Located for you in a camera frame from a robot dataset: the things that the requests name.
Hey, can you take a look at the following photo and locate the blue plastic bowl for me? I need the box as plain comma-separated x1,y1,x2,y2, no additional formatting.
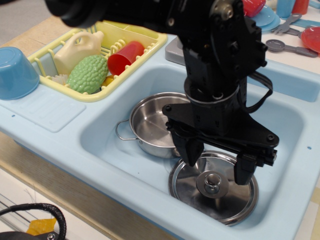
0,46,40,100

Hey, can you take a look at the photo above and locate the light blue toy sink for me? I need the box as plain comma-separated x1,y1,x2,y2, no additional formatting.
0,30,320,240

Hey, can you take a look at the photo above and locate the steel pot with handles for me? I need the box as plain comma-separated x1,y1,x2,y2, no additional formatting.
115,92,190,159

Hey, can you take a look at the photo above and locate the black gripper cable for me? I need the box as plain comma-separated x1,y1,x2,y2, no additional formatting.
243,70,274,114

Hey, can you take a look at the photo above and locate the red toy mug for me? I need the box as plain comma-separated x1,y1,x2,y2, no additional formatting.
242,0,266,18

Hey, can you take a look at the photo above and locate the red plastic cup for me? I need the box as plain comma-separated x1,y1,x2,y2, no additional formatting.
107,41,145,75

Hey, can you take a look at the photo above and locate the grey toy fork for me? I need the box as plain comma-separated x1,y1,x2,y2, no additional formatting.
271,13,302,36

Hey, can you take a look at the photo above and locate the black braided cable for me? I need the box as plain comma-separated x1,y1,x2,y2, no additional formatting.
0,202,67,240

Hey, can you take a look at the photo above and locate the blue plastic cup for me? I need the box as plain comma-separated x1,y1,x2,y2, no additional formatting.
276,0,296,18

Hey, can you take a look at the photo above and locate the light blue plates stack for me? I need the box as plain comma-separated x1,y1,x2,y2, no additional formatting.
252,5,281,32

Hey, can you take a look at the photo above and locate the yellow toy piece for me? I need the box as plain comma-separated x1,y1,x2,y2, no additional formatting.
101,75,114,87

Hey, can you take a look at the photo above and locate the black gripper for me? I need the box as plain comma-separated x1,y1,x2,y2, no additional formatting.
162,89,279,185

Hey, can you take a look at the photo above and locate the steel pot lid with knob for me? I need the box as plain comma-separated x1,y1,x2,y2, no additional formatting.
168,150,259,226

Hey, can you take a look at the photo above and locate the cream plastic jug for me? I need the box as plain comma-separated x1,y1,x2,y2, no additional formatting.
53,31,104,75

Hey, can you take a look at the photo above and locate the light blue toy knife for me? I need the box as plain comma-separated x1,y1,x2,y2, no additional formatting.
292,19,320,28

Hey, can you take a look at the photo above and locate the red plastic plate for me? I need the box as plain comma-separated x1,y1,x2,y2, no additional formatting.
300,26,320,53

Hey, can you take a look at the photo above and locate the yellow tape piece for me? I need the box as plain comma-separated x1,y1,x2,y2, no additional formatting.
26,218,57,236

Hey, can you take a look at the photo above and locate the grey toy spoon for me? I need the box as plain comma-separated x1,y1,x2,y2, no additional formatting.
265,39,319,58

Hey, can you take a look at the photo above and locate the yellow dish rack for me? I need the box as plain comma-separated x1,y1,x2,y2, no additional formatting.
28,21,167,102

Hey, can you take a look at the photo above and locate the green bumpy toy gourd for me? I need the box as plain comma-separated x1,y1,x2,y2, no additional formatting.
66,55,109,95

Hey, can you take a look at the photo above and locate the red cup in background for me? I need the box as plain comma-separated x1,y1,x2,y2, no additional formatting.
291,0,310,15

